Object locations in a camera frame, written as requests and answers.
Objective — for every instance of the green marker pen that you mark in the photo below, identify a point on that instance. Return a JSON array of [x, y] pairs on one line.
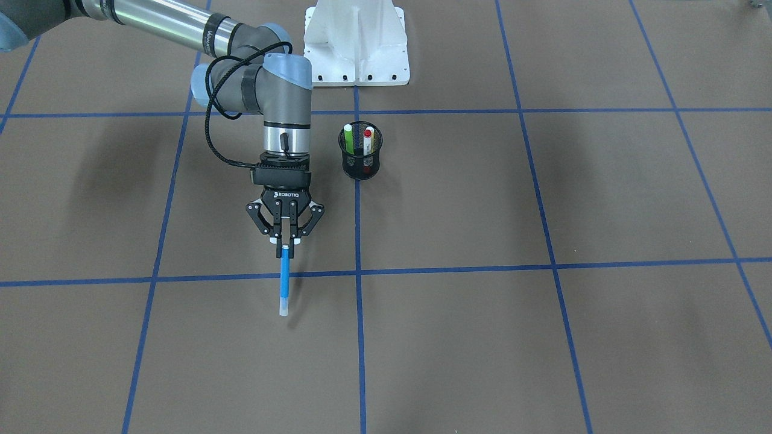
[[349, 139]]

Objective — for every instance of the red marker pen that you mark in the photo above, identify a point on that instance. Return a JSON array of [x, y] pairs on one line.
[[368, 148]]

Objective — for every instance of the white camera stand base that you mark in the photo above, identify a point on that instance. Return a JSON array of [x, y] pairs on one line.
[[356, 43]]

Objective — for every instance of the yellow marker pen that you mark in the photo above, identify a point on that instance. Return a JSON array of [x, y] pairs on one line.
[[377, 141]]

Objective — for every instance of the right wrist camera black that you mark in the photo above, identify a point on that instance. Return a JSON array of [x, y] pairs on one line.
[[281, 178]]

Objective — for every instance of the blue marker pen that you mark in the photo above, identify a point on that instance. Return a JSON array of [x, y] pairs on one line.
[[284, 281]]

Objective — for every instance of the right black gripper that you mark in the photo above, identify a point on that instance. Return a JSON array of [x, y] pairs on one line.
[[284, 198]]

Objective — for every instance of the black mesh pen cup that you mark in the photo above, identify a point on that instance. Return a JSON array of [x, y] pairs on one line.
[[353, 165]]

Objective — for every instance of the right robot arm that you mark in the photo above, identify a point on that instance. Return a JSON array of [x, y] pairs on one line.
[[253, 71]]

